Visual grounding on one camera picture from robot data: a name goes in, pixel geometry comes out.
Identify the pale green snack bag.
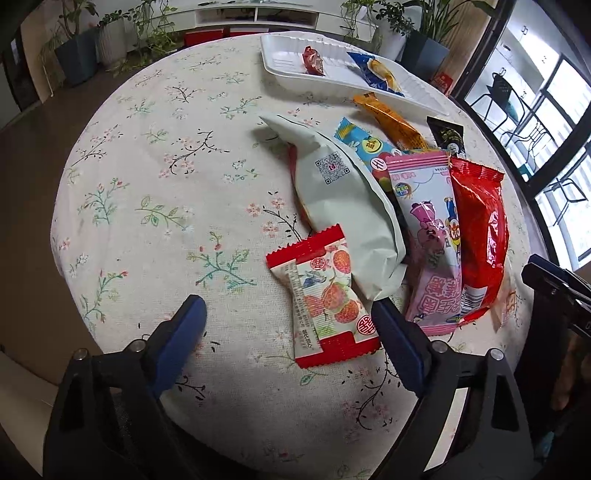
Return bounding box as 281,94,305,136
259,113,407,301

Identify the round floral tablecloth table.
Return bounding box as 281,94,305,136
50,34,536,480

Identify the white foam tray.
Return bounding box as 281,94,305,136
260,32,451,118

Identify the trailing vine plant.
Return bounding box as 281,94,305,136
111,0,185,77

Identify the red gold candy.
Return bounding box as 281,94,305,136
302,46,326,75

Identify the white tv cabinet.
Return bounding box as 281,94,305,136
194,2,377,40

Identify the red snack bag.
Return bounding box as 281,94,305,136
448,157,510,328

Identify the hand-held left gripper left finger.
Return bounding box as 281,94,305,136
44,294,208,480

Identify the plant in smooth white pot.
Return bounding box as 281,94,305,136
369,0,411,61

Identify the plant in ribbed white pot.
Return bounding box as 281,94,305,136
95,9,134,65

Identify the tall plant in grey pot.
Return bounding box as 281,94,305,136
399,0,495,83

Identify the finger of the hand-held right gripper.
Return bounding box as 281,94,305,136
527,254,591,296
521,265,591,340

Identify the black balcony chair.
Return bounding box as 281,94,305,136
480,71,527,134

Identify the black snack packet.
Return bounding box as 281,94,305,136
426,115,466,158

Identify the orange snack packet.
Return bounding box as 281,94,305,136
353,92,430,151

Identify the light blue snack packet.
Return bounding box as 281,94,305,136
333,117,407,185

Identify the person's right hand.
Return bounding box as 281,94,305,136
551,332,591,414

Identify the beige curtain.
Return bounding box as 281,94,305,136
443,9,491,93

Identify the red white strawberry-print packet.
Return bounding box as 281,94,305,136
265,224,382,369

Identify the pink cartoon snack packet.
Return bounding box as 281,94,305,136
385,150,465,337

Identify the tree plant in dark pot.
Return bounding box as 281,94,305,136
39,0,100,86

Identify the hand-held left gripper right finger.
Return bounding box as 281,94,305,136
370,299,536,480

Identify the blue yellow snack packet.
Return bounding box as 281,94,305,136
346,52,404,97

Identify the trailing pothos plant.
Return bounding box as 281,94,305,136
339,0,384,51

